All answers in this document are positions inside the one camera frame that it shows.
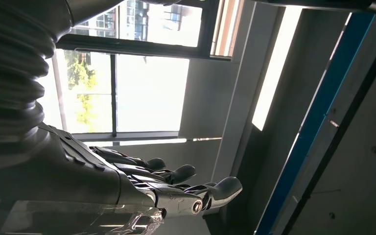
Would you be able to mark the ceiling light strip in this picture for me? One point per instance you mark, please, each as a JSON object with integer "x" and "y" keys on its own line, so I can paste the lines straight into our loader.
{"x": 272, "y": 81}

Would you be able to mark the blue beam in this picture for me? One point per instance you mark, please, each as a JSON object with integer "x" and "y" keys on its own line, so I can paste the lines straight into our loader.
{"x": 321, "y": 107}

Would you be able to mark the dark window frame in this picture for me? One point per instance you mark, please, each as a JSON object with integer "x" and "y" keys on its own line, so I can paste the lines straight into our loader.
{"x": 113, "y": 97}

